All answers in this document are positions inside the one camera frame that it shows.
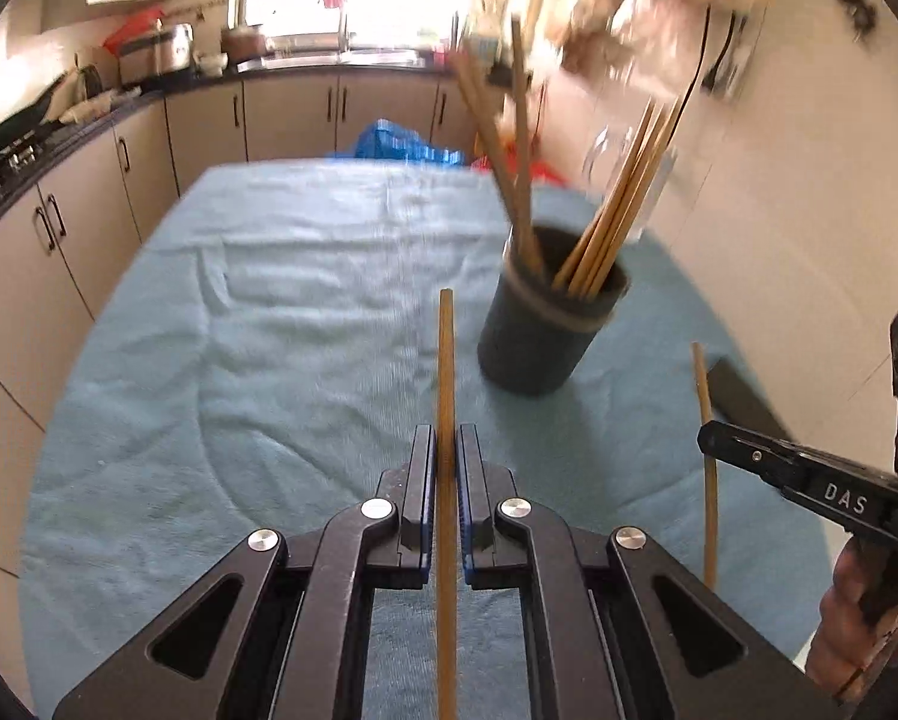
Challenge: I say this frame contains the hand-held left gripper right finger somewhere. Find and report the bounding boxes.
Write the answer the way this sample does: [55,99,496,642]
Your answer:
[458,424,845,720]

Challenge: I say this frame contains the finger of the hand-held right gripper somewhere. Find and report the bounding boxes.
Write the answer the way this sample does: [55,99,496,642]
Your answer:
[698,419,898,542]

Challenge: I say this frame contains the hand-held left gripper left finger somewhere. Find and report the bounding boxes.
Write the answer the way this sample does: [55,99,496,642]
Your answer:
[51,424,436,720]

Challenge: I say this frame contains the light bamboo chopstick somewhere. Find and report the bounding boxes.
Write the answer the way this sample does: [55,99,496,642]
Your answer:
[435,288,460,720]
[690,341,721,590]

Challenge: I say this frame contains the dark grey utensil holder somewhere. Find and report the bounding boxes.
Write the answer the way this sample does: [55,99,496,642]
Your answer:
[477,221,634,396]

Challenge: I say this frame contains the bunch of bamboo chopsticks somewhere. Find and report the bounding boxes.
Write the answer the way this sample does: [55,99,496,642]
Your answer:
[552,96,683,300]

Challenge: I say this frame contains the person's right hand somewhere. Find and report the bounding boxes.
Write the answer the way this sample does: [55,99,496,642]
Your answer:
[803,537,898,703]

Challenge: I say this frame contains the black smartphone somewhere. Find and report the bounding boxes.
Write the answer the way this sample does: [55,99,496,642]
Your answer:
[708,358,797,445]

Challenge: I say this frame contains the blue tablecloth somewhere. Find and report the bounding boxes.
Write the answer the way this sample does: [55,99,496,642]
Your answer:
[17,157,833,720]

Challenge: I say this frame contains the red plastic basin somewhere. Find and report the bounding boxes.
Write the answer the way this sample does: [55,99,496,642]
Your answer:
[470,156,571,190]

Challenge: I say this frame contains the blue plastic bag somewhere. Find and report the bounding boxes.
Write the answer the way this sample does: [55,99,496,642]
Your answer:
[333,118,469,167]

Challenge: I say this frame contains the clear glass mug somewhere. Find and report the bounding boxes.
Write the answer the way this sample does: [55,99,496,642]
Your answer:
[582,123,680,242]

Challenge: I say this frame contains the grey kitchen base cabinets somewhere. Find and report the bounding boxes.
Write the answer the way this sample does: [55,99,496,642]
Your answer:
[0,66,495,691]

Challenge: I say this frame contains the steel kitchen sink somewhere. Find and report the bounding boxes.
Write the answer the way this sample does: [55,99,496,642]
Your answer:
[252,48,429,70]

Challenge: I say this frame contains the clear plastic bag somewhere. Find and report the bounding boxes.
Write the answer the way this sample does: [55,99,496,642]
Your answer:
[606,0,709,87]

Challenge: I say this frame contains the brown cooking pot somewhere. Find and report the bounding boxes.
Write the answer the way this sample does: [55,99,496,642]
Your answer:
[219,25,267,65]

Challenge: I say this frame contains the clear plastic food containers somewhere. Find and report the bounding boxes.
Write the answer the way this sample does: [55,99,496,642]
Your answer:
[62,90,143,125]

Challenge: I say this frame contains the stainless steel rice cooker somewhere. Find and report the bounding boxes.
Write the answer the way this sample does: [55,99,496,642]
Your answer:
[116,23,196,84]

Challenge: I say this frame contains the black gas stove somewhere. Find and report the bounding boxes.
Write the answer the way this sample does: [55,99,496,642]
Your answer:
[0,141,54,197]

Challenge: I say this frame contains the black wok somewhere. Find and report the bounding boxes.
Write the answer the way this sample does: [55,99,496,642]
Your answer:
[0,75,72,155]

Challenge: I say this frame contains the red plastic colander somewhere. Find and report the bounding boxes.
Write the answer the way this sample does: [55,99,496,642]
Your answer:
[104,7,167,50]

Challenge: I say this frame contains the white wall socket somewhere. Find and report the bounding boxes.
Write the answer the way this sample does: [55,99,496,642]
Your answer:
[702,9,759,100]

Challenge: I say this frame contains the black power cable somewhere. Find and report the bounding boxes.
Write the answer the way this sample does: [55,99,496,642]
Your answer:
[672,4,718,130]

